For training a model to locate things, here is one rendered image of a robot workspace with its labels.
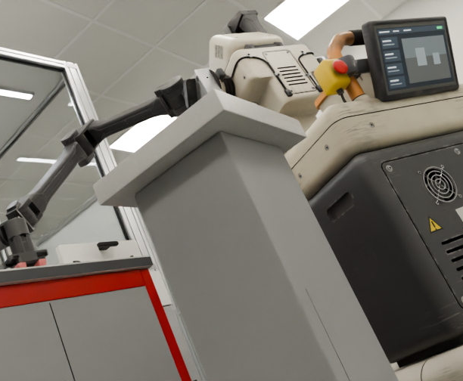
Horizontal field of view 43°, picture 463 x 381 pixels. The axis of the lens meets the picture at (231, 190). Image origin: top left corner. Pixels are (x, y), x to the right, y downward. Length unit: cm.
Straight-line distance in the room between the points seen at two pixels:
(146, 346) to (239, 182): 61
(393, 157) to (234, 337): 54
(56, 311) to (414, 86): 91
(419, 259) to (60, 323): 72
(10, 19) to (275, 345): 315
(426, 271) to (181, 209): 48
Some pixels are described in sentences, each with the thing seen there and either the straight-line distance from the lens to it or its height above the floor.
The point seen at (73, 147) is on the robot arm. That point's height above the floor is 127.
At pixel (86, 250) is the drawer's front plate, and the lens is 174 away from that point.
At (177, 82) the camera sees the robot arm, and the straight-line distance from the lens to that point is 181.
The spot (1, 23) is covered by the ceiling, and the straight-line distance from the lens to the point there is 378.
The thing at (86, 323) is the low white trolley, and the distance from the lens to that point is 131.
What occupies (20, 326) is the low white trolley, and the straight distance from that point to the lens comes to 123.
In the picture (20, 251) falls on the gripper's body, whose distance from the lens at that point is 163.
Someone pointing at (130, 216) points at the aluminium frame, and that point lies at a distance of 244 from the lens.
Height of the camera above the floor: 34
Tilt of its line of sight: 19 degrees up
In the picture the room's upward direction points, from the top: 25 degrees counter-clockwise
